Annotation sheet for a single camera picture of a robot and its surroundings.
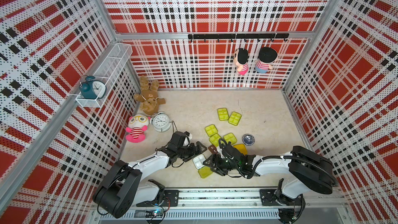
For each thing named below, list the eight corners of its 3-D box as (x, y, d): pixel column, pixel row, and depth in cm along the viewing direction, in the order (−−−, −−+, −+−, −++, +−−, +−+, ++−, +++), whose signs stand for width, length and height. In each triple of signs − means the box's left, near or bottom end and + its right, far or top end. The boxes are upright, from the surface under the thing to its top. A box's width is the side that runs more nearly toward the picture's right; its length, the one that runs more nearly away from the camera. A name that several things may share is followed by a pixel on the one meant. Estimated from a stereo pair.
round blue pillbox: (243, 145, 94) (243, 143, 92) (241, 135, 98) (242, 134, 96) (254, 145, 94) (255, 143, 92) (252, 135, 98) (253, 134, 96)
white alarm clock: (149, 132, 99) (147, 129, 95) (153, 115, 107) (152, 111, 104) (169, 132, 99) (168, 129, 95) (172, 115, 107) (171, 111, 104)
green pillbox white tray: (227, 122, 105) (227, 120, 103) (232, 112, 110) (232, 110, 108) (237, 126, 103) (237, 124, 101) (241, 116, 108) (242, 114, 106)
